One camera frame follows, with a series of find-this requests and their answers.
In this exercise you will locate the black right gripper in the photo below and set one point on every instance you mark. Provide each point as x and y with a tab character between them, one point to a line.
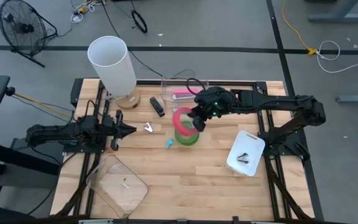
219	101

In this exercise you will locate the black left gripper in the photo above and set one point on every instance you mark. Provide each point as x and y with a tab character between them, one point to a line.
115	130

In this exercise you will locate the red tape roll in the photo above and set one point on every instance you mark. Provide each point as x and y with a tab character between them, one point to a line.
176	123

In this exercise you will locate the green tape roll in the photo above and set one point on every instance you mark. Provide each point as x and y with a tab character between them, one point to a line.
186	141

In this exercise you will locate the black stapler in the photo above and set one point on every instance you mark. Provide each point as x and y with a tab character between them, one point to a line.
157	107

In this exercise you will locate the teal stapler remover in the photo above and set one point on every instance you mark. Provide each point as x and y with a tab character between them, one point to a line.
169	143

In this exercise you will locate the black stapler remover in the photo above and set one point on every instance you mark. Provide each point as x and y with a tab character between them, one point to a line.
243	158

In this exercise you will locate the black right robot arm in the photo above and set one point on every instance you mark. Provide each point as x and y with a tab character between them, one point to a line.
278	101

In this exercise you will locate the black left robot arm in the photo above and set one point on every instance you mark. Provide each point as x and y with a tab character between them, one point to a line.
57	133

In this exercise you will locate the small clear plastic bin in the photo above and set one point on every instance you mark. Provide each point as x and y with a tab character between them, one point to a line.
166	93

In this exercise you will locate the large clear plastic bin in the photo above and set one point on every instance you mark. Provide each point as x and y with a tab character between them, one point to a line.
117	186

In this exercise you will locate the white plastic bin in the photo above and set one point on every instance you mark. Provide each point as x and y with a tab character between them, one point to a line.
250	143

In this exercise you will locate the white cylindrical tube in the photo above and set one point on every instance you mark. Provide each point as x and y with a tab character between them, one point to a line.
112	62

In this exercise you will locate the grey floor stand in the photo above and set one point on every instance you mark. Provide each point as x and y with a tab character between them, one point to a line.
26	179

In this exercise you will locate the black floor fan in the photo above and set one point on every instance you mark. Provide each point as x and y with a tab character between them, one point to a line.
23	29

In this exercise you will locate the grey desk foot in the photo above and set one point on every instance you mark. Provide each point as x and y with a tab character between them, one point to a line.
356	99

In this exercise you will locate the grey desk leg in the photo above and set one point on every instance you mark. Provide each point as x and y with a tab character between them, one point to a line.
337	17

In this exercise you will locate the black table frame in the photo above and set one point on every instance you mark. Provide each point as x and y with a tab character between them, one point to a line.
235	82

